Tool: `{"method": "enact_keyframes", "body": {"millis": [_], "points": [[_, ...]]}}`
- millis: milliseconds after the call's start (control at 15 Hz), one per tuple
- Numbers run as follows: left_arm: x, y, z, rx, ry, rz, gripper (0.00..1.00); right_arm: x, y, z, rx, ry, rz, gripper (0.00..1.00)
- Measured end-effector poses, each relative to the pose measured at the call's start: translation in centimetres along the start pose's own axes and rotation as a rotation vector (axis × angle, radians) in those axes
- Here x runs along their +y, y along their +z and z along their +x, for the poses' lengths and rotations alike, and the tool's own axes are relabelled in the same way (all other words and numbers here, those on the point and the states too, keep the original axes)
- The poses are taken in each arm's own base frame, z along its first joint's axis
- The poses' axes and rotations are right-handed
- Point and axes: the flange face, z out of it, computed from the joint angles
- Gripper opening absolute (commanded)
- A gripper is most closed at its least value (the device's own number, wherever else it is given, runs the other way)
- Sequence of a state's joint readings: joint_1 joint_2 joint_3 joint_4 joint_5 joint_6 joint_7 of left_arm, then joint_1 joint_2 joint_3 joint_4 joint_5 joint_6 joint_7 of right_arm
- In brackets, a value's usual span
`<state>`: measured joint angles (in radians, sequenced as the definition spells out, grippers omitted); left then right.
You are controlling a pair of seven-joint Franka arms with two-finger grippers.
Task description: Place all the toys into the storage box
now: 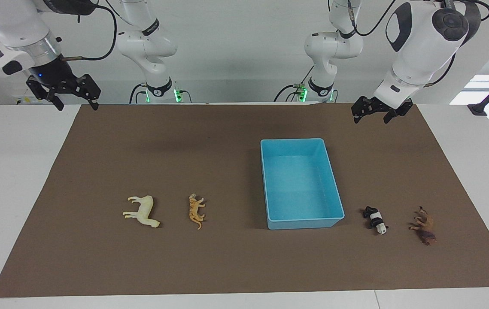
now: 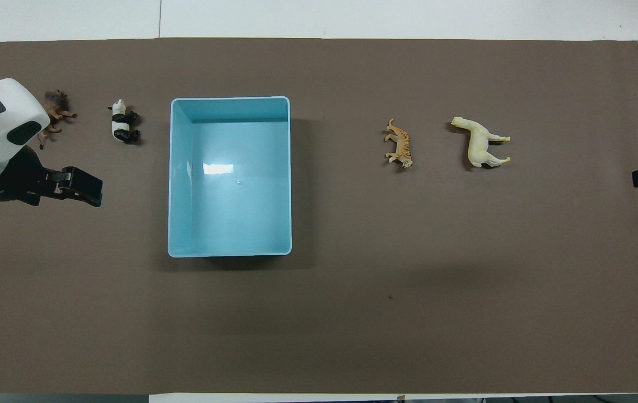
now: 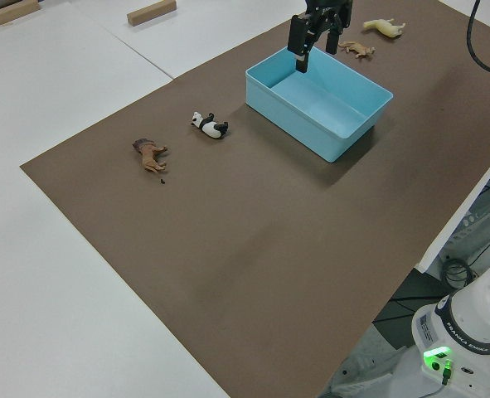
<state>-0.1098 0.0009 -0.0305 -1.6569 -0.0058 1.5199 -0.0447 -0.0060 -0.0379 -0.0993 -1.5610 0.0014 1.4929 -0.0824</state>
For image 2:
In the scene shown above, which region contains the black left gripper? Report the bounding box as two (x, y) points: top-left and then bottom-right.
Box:
(0, 144), (104, 208)

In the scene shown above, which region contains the black and white panda toy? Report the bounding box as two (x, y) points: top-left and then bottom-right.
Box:
(108, 99), (141, 145)

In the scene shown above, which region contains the brown lion toy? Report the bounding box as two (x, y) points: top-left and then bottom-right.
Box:
(38, 90), (78, 150)

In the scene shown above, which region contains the cream llama toy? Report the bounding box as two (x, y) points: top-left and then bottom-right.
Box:
(451, 116), (511, 169)

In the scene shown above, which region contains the orange striped tiger toy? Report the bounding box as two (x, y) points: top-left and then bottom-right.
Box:
(384, 118), (414, 170)

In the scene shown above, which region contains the light blue storage box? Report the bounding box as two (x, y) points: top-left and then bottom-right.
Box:
(167, 96), (292, 258)

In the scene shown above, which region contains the brown table mat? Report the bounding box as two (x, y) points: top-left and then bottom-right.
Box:
(0, 38), (638, 395)

